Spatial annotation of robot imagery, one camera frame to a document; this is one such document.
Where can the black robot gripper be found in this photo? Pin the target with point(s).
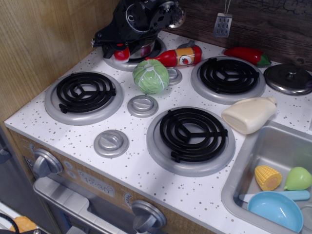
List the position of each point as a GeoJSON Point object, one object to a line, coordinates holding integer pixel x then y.
{"type": "Point", "coordinates": [132, 35]}

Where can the red and white toy sushi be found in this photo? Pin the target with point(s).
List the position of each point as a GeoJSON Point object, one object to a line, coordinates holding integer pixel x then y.
{"type": "Point", "coordinates": [121, 53]}

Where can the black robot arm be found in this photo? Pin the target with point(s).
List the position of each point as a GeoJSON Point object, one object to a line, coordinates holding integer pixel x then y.
{"type": "Point", "coordinates": [145, 11]}

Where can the small steel pan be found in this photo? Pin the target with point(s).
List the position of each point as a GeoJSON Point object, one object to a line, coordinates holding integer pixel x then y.
{"type": "Point", "coordinates": [146, 50]}

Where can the back left burner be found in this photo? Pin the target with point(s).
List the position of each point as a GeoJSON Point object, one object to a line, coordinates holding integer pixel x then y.
{"type": "Point", "coordinates": [159, 47]}

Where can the green toy cabbage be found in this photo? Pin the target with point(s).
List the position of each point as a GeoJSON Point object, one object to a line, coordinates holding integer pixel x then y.
{"type": "Point", "coordinates": [151, 76]}

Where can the front left black burner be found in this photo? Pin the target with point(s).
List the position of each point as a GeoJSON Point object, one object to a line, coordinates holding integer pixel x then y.
{"type": "Point", "coordinates": [83, 98]}

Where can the black burner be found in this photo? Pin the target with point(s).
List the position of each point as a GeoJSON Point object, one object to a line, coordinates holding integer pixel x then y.
{"type": "Point", "coordinates": [83, 98]}
{"type": "Point", "coordinates": [227, 80]}
{"type": "Point", "coordinates": [189, 141]}

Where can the hanging steel strainer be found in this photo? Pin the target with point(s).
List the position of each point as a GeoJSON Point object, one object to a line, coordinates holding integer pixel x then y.
{"type": "Point", "coordinates": [178, 18]}

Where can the middle grey stove knob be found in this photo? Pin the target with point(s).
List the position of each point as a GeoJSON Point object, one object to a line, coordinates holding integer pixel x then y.
{"type": "Point", "coordinates": [142, 106]}

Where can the grey stove knob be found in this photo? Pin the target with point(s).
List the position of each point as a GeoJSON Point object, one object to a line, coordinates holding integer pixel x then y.
{"type": "Point", "coordinates": [111, 143]}
{"type": "Point", "coordinates": [175, 76]}
{"type": "Point", "coordinates": [142, 106]}

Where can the back grey stove knob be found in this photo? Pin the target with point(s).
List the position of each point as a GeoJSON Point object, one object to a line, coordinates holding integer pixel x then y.
{"type": "Point", "coordinates": [175, 76]}

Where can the red toy ketchup bottle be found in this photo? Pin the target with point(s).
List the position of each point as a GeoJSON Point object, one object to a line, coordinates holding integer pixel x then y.
{"type": "Point", "coordinates": [180, 57]}

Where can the front grey stove knob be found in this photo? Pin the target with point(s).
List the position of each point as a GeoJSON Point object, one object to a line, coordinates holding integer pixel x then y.
{"type": "Point", "coordinates": [111, 143]}

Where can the hanging steel spatula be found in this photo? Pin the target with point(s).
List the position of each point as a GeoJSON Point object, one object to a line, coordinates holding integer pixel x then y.
{"type": "Point", "coordinates": [223, 22]}

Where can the back right black burner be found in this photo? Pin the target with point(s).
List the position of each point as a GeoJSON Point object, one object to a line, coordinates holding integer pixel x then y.
{"type": "Point", "coordinates": [227, 80]}

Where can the front right black burner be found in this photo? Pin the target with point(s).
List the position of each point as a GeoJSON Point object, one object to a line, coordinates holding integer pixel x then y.
{"type": "Point", "coordinates": [189, 141]}

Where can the left silver oven knob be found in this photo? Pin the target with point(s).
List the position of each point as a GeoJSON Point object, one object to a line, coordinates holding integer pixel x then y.
{"type": "Point", "coordinates": [46, 163]}

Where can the silver oven knob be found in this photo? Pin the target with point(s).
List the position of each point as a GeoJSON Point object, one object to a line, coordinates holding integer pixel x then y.
{"type": "Point", "coordinates": [148, 218]}
{"type": "Point", "coordinates": [46, 163]}

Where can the red toy chili pepper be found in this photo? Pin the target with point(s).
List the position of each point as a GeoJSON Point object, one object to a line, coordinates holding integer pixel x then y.
{"type": "Point", "coordinates": [251, 55]}

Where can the cream toy bottle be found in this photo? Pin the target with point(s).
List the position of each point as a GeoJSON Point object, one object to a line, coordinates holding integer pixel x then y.
{"type": "Point", "coordinates": [249, 115]}

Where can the right silver oven knob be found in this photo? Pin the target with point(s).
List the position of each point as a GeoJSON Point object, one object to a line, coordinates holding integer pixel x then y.
{"type": "Point", "coordinates": [148, 218]}

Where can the steel pot lid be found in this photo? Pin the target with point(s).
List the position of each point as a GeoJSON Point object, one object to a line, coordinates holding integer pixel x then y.
{"type": "Point", "coordinates": [289, 79]}

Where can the steel sink basin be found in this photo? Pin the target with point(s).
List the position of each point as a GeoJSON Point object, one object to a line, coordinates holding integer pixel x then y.
{"type": "Point", "coordinates": [281, 148]}

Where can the orange toy food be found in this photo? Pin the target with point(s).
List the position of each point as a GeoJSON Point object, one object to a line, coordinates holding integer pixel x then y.
{"type": "Point", "coordinates": [24, 224]}

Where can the yellow toy corn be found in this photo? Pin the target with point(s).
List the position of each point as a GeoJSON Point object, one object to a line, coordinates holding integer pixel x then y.
{"type": "Point", "coordinates": [267, 177]}

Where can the green toy pear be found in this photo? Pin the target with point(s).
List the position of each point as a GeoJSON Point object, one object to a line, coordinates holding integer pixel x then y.
{"type": "Point", "coordinates": [298, 178]}

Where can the light blue toy ladle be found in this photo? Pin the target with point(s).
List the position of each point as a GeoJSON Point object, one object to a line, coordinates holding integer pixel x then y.
{"type": "Point", "coordinates": [278, 207]}

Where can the silver oven door handle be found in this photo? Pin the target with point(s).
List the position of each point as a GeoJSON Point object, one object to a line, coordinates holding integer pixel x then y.
{"type": "Point", "coordinates": [73, 204]}

